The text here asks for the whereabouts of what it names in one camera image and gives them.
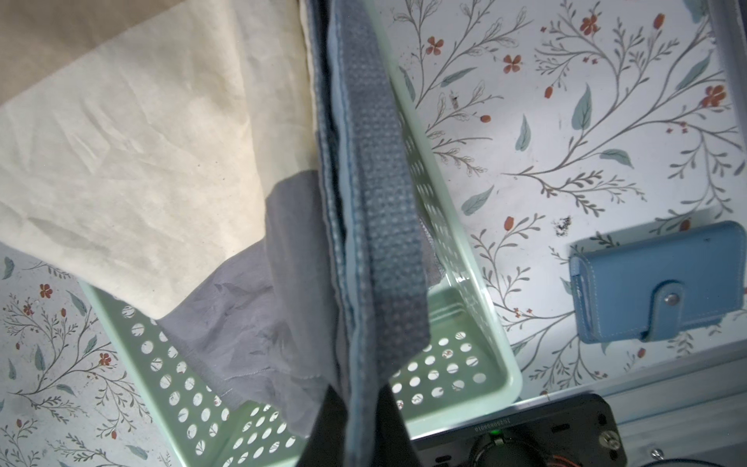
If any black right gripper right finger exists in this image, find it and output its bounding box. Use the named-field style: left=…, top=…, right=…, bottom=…
left=373, top=385, right=421, bottom=467

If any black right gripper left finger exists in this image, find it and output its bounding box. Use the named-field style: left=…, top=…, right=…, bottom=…
left=296, top=386, right=348, bottom=467

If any mint green plastic basket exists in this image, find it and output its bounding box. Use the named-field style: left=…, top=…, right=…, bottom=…
left=84, top=1, right=521, bottom=466

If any beige grey striped pillowcase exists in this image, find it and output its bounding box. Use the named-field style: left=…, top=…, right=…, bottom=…
left=1, top=1, right=430, bottom=466

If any teal blue folded cloth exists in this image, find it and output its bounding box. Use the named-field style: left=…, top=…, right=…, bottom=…
left=569, top=221, right=746, bottom=344

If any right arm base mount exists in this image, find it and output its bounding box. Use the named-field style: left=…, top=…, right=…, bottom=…
left=414, top=393, right=628, bottom=466

